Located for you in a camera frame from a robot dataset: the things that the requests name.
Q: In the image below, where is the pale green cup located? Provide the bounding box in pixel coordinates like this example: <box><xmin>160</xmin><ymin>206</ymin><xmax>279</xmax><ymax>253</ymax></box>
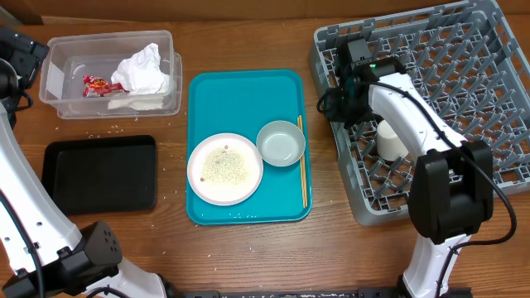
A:
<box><xmin>376</xmin><ymin>120</ymin><xmax>409</xmax><ymax>161</ymax></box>

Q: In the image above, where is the grey dishwasher rack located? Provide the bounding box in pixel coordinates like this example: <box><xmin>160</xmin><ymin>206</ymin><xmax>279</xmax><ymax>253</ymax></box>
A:
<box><xmin>309</xmin><ymin>1</ymin><xmax>529</xmax><ymax>226</ymax></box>

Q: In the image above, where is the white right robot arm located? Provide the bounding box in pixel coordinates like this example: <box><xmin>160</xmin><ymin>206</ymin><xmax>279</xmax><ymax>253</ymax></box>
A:
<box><xmin>316</xmin><ymin>37</ymin><xmax>517</xmax><ymax>297</ymax></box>

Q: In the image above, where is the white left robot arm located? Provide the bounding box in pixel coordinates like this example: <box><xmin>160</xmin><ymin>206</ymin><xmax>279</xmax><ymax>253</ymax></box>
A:
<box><xmin>1</xmin><ymin>26</ymin><xmax>179</xmax><ymax>297</ymax></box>

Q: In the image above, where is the wooden chopstick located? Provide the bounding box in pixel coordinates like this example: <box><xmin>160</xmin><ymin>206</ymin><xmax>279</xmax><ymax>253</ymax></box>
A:
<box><xmin>296</xmin><ymin>115</ymin><xmax>306</xmax><ymax>209</ymax></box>
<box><xmin>298</xmin><ymin>115</ymin><xmax>309</xmax><ymax>209</ymax></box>

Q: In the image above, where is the grey-green small bowl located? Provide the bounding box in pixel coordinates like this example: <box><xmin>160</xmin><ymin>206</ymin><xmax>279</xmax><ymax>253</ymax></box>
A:
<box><xmin>256</xmin><ymin>120</ymin><xmax>306</xmax><ymax>167</ymax></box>

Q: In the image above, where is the teal plastic tray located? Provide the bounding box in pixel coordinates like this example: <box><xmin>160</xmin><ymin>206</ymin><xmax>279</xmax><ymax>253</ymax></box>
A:
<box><xmin>185</xmin><ymin>70</ymin><xmax>313</xmax><ymax>225</ymax></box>

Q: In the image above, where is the white plate with rice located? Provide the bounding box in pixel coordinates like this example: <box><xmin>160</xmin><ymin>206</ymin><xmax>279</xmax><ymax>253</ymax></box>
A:
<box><xmin>186</xmin><ymin>133</ymin><xmax>264</xmax><ymax>206</ymax></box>

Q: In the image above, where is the crumpled white tissue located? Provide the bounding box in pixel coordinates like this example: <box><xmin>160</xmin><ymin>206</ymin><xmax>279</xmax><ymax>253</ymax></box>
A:
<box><xmin>108</xmin><ymin>43</ymin><xmax>170</xmax><ymax>111</ymax></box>

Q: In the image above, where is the clear plastic bin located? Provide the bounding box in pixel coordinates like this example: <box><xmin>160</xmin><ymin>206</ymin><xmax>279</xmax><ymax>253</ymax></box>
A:
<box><xmin>39</xmin><ymin>30</ymin><xmax>182</xmax><ymax>119</ymax></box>

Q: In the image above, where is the black tray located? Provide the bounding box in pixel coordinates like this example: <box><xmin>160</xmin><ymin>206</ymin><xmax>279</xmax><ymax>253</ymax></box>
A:
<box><xmin>41</xmin><ymin>135</ymin><xmax>157</xmax><ymax>216</ymax></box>

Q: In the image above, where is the red snack wrapper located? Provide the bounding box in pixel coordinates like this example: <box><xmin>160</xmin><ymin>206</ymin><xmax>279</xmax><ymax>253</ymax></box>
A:
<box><xmin>83</xmin><ymin>75</ymin><xmax>128</xmax><ymax>98</ymax></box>

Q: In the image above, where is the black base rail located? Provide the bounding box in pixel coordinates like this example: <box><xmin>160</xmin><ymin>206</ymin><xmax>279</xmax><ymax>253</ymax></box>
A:
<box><xmin>183</xmin><ymin>287</ymin><xmax>398</xmax><ymax>298</ymax></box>

